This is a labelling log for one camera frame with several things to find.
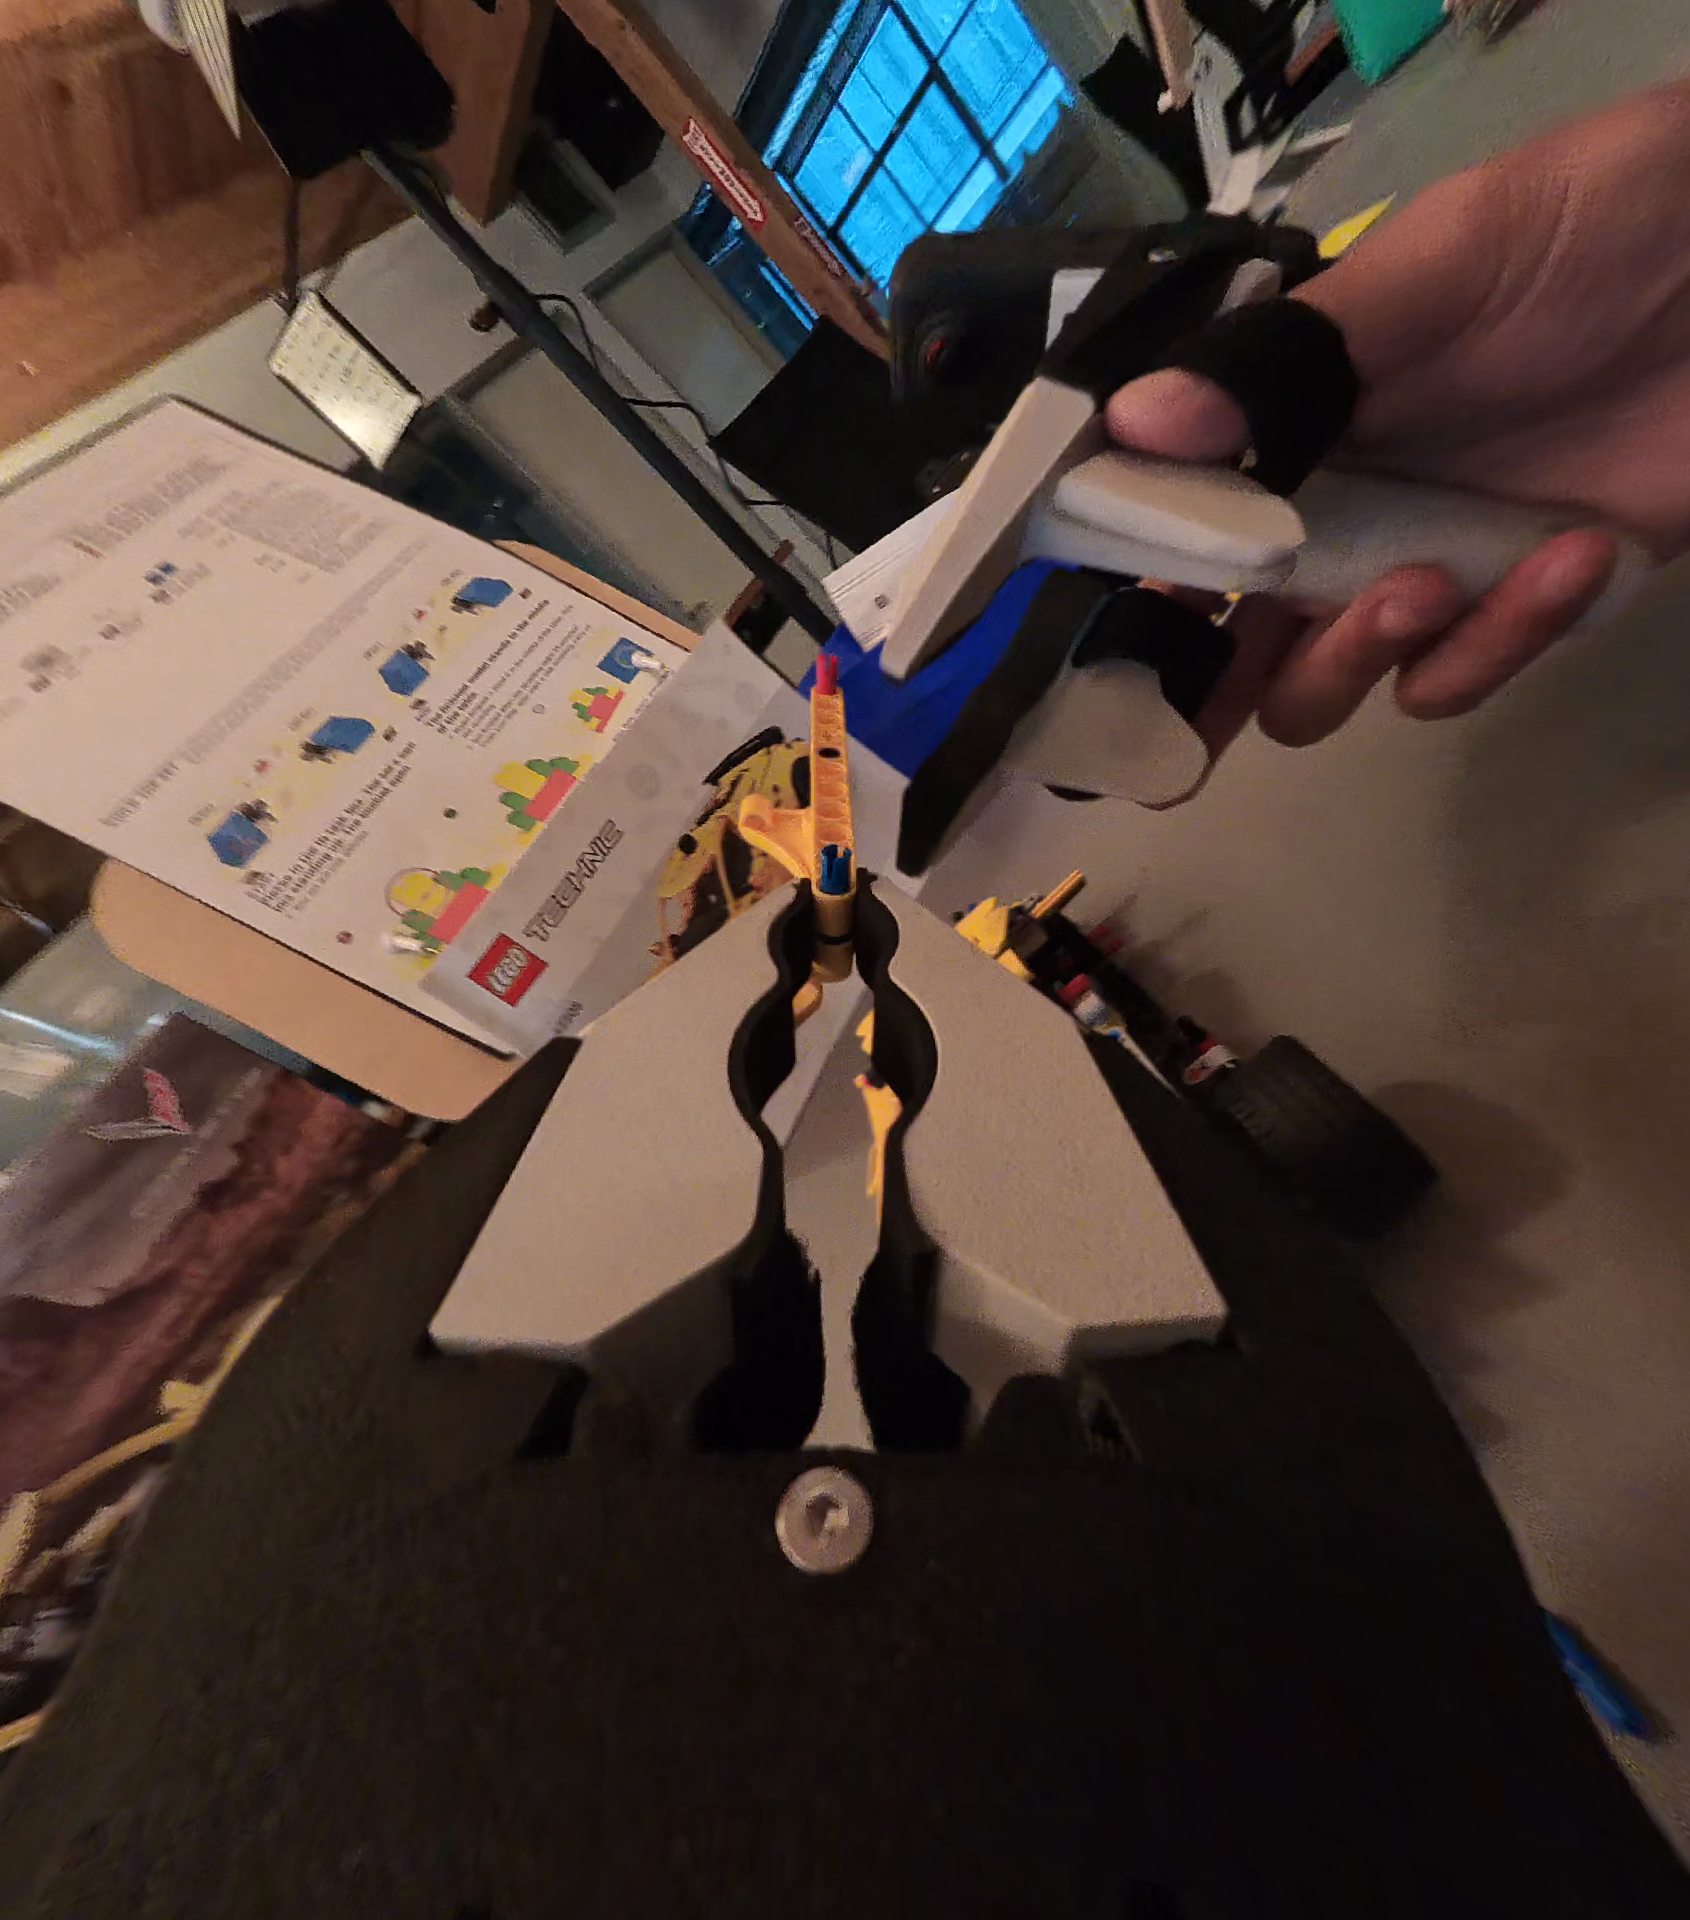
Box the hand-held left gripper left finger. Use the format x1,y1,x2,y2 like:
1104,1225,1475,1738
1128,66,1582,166
431,893,823,1412

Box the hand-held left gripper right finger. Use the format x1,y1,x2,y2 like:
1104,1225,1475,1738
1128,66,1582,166
852,893,1228,1412

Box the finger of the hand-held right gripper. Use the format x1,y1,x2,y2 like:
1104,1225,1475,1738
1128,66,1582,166
900,569,1214,878
875,376,1111,684

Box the long yellow toy beam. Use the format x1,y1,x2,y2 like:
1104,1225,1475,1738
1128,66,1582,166
803,653,866,968

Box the grey desk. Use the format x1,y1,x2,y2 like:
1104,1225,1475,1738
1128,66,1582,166
905,0,1690,1920

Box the person's right hand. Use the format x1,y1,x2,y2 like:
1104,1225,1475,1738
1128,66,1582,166
1099,59,1690,751

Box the white papers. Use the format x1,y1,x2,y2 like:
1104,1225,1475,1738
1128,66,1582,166
821,495,974,647

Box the blue plastic bin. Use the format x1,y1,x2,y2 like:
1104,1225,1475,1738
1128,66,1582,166
809,555,1071,788

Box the large paned window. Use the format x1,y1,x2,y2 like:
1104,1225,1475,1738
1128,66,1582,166
680,0,1088,302

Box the yellow toy car chassis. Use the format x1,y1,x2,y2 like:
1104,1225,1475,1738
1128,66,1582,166
950,869,1438,1238

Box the toy car instruction booklet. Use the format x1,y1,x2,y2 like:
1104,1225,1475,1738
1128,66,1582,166
500,630,847,1045

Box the black pole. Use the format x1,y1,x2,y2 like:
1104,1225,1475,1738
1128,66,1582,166
379,150,823,638

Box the toy car set box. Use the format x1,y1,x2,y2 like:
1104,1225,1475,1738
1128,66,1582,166
0,1020,441,1832

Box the brick picture poster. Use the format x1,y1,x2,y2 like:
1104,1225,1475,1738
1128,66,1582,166
0,400,697,1052

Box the small blue toy piece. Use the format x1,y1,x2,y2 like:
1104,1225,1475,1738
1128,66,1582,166
1549,1619,1664,1748

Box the wooden post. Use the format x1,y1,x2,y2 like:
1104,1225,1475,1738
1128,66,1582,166
559,0,891,361

